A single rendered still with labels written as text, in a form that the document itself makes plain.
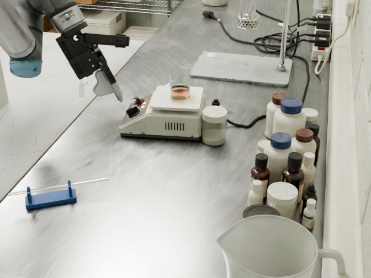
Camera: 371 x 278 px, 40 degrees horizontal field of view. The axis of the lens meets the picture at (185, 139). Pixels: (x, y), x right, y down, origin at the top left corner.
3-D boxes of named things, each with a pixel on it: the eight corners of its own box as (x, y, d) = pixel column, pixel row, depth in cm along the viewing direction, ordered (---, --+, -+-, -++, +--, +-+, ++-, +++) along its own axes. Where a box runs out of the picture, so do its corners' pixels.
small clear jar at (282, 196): (264, 207, 102) (267, 180, 99) (294, 209, 101) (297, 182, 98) (264, 225, 97) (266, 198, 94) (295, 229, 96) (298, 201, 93)
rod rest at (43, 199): (26, 210, 102) (22, 195, 100) (25, 199, 104) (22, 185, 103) (77, 201, 104) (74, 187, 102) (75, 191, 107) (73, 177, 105)
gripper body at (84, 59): (79, 80, 131) (54, 38, 128) (108, 64, 132) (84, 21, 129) (80, 82, 124) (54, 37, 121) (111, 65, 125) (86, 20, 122)
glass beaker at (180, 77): (171, 105, 122) (170, 73, 118) (167, 95, 126) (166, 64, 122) (196, 102, 123) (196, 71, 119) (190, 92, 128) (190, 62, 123)
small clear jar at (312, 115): (293, 132, 127) (296, 113, 125) (301, 124, 131) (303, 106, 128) (311, 137, 125) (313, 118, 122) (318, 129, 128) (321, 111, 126)
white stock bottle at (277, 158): (297, 187, 108) (303, 141, 102) (271, 195, 105) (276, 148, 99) (280, 172, 113) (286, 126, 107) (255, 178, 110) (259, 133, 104)
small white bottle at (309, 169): (307, 196, 105) (313, 161, 100) (293, 190, 107) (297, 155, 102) (315, 189, 107) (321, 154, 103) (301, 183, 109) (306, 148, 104)
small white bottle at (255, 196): (253, 219, 99) (256, 188, 95) (244, 211, 101) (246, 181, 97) (264, 213, 100) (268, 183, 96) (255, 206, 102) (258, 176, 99)
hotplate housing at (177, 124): (118, 137, 125) (116, 108, 121) (130, 112, 137) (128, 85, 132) (209, 143, 123) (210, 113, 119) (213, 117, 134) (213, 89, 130)
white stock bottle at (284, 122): (281, 162, 116) (287, 112, 109) (264, 147, 121) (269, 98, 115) (307, 155, 118) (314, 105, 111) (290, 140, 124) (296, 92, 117)
